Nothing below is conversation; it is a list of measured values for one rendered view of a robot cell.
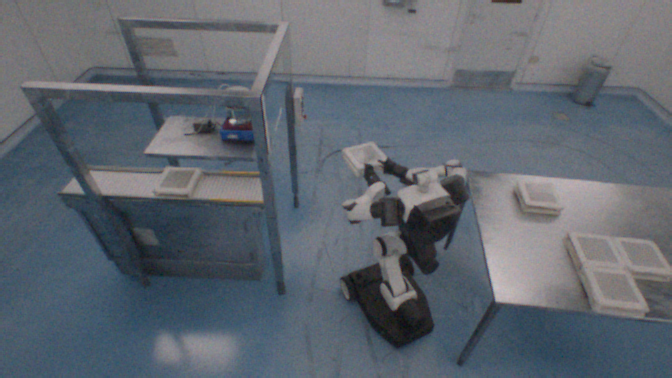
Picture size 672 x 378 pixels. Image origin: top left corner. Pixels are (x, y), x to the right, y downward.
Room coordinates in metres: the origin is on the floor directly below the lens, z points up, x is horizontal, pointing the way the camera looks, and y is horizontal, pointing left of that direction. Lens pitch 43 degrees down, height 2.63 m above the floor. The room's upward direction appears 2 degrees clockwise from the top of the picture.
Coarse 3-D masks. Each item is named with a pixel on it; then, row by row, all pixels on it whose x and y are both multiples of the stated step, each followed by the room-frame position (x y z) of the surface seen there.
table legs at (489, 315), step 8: (456, 224) 2.08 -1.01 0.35; (448, 240) 2.08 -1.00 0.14; (488, 312) 1.08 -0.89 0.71; (496, 312) 1.06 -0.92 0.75; (488, 320) 1.06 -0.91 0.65; (480, 328) 1.07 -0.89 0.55; (472, 336) 1.09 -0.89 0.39; (480, 336) 1.06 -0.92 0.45; (472, 344) 1.06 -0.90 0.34; (464, 352) 1.08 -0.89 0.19; (464, 360) 1.06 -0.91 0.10
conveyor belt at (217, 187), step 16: (96, 176) 1.86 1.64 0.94; (112, 176) 1.87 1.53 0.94; (128, 176) 1.87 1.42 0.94; (144, 176) 1.88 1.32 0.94; (160, 176) 1.88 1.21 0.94; (208, 176) 1.90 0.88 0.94; (224, 176) 1.91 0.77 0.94; (112, 192) 1.71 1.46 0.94; (128, 192) 1.72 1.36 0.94; (144, 192) 1.72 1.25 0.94; (208, 192) 1.74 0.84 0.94; (224, 192) 1.75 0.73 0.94; (240, 192) 1.75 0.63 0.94; (256, 192) 1.76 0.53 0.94
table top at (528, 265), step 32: (480, 192) 1.90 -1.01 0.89; (512, 192) 1.91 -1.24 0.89; (576, 192) 1.93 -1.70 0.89; (608, 192) 1.94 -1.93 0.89; (640, 192) 1.95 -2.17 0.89; (480, 224) 1.59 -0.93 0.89; (512, 224) 1.60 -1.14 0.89; (544, 224) 1.61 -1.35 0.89; (576, 224) 1.62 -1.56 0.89; (608, 224) 1.63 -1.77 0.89; (640, 224) 1.64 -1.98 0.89; (512, 256) 1.35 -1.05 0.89; (544, 256) 1.36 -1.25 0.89; (512, 288) 1.13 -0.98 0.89; (544, 288) 1.14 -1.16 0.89; (576, 288) 1.14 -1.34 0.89; (640, 288) 1.16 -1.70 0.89; (640, 320) 0.98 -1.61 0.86
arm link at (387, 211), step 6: (372, 204) 1.40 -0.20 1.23; (378, 204) 1.38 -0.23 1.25; (384, 204) 1.35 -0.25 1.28; (390, 204) 1.35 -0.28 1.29; (396, 204) 1.36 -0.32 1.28; (372, 210) 1.36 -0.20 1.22; (378, 210) 1.35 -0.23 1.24; (384, 210) 1.33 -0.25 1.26; (390, 210) 1.32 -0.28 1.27; (396, 210) 1.34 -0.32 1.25; (372, 216) 1.35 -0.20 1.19; (378, 216) 1.34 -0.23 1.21; (384, 216) 1.30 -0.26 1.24; (390, 216) 1.30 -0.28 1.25; (396, 216) 1.31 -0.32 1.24; (384, 222) 1.28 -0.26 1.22; (390, 222) 1.27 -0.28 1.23
